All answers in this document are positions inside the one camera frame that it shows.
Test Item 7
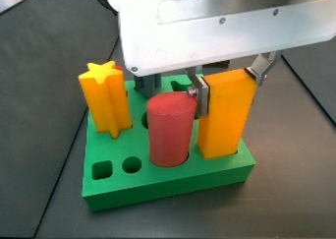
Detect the blue arch peg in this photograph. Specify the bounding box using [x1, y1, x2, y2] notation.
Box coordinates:
[133, 74, 161, 98]

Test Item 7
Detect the black curved fixture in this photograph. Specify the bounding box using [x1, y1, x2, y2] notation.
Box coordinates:
[205, 60, 229, 68]

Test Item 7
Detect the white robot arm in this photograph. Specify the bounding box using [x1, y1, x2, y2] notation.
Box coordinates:
[97, 0, 336, 116]

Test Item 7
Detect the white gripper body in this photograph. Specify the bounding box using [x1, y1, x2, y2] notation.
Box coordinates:
[108, 0, 336, 77]

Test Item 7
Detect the yellow star peg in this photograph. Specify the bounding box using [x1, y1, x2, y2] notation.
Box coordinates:
[79, 61, 132, 139]

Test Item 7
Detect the red cylinder peg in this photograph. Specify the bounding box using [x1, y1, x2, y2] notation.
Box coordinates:
[147, 91, 197, 167]

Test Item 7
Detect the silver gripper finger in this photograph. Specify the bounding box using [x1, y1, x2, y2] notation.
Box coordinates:
[185, 66, 211, 117]
[245, 50, 283, 87]

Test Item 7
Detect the green foam shape board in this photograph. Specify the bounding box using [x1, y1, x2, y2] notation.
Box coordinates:
[81, 81, 255, 211]

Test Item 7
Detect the yellow rectangular block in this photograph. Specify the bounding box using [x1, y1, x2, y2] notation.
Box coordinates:
[197, 69, 257, 159]

